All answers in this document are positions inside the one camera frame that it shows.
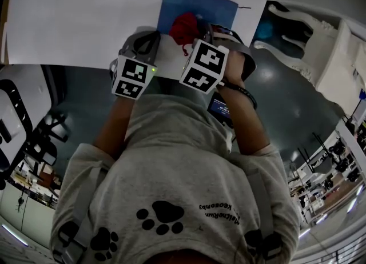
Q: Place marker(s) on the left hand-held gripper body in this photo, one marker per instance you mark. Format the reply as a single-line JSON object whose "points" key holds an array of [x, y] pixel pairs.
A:
{"points": [[130, 72]]}

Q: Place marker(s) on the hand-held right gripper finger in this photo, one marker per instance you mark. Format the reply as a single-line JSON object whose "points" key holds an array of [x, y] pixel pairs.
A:
{"points": [[207, 32]]}

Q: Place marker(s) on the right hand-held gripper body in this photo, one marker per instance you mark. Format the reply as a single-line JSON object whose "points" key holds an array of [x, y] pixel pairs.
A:
{"points": [[204, 65]]}

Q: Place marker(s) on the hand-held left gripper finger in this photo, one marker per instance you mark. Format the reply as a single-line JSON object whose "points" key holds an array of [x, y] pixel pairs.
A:
{"points": [[128, 43], [156, 48]]}

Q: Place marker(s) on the red cloth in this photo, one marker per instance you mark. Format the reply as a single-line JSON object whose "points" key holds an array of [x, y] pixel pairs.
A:
{"points": [[184, 28]]}

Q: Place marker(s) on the blue mat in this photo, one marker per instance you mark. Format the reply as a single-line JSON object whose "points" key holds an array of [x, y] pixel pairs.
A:
{"points": [[200, 3]]}

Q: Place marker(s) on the person's left forearm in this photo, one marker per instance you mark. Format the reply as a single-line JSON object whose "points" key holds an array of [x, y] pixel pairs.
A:
{"points": [[113, 128]]}

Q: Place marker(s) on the person's right forearm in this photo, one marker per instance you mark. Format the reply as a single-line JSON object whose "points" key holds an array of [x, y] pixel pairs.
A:
{"points": [[248, 125]]}

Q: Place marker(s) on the person's right hand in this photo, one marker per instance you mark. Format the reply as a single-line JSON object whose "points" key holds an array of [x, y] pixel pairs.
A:
{"points": [[234, 68]]}

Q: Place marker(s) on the black chest device with screen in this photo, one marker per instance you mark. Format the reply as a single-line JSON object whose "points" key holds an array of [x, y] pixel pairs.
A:
{"points": [[218, 108]]}

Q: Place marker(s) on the teal object on floor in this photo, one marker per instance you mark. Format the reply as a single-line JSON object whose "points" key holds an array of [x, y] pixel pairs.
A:
{"points": [[264, 30]]}

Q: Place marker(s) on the white desk with drawers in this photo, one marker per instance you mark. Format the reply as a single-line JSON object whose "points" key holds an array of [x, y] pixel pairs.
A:
{"points": [[71, 23]]}

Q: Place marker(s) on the grey paw-print sweatshirt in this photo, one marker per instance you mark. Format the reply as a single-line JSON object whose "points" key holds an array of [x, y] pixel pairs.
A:
{"points": [[171, 171]]}

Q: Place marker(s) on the black chair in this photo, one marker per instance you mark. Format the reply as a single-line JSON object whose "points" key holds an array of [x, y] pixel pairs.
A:
{"points": [[45, 140]]}

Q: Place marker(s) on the white black-trimmed appliance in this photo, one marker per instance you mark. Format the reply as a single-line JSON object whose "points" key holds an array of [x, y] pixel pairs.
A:
{"points": [[14, 108]]}

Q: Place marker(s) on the wooden box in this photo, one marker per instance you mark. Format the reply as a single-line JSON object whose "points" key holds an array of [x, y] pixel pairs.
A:
{"points": [[3, 25]]}

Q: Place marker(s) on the white ornate dressing table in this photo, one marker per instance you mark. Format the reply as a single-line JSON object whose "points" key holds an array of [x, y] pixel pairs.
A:
{"points": [[334, 54]]}

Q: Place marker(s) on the small blue item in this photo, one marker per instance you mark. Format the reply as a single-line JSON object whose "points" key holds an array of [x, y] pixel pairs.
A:
{"points": [[363, 93]]}

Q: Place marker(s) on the cluttered white shelving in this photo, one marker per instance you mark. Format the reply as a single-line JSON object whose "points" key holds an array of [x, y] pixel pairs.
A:
{"points": [[328, 177]]}

